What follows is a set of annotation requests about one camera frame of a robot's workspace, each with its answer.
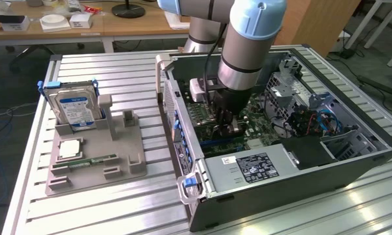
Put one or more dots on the blue expansion slot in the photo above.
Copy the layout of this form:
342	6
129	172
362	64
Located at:
215	142

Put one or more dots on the grey cup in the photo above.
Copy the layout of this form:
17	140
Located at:
34	3

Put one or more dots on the wooden desk white frame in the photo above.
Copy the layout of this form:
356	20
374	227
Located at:
134	24

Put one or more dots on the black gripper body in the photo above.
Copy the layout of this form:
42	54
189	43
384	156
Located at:
233	101

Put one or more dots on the red packet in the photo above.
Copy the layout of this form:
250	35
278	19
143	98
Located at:
93	10

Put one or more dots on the grey parts rack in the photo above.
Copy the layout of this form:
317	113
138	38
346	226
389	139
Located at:
95	181

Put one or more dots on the small white box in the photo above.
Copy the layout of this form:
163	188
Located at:
81	21

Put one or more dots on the green motherboard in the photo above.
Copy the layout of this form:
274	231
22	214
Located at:
262	127

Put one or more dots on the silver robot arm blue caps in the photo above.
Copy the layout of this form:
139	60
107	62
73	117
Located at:
245	54

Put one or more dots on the white box black lid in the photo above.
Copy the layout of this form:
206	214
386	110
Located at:
15	25

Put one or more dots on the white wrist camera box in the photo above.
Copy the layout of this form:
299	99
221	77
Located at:
198	91

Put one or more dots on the black chair base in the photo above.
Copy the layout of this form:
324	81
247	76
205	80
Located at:
26	55
380	83

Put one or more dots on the loose green RAM stick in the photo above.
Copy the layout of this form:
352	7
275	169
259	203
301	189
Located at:
85	162

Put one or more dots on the grey power supply with label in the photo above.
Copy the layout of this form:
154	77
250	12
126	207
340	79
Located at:
222	176

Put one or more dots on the silver perforated disk bay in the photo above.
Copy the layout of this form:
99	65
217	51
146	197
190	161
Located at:
281	95

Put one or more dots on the silver CPU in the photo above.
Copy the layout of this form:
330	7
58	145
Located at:
69	149

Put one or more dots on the white paper stack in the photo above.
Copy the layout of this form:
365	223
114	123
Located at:
175	24

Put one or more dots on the silver angled drive cage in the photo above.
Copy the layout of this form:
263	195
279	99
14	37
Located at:
346	147

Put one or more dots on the black round lamp base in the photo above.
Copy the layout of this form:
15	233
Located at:
129	11

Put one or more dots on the green graphics card with fan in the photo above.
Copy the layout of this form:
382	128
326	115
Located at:
229	131

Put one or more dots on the silver chipset heatsink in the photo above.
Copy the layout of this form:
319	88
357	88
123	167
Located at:
255	144

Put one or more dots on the black open PC case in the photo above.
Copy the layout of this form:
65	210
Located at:
281	193

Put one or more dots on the white table frame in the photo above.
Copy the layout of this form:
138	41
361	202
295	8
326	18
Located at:
373	40

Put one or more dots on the hard disk with blue carrier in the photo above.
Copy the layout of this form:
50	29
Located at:
73	110

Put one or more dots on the blue case latch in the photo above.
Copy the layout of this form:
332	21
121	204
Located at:
190	182

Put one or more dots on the black power brick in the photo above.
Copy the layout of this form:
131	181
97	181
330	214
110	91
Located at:
346	54

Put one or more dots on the wooden cabinet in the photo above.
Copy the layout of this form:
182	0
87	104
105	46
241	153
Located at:
321	24

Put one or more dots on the white tape roll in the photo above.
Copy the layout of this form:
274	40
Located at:
51	2

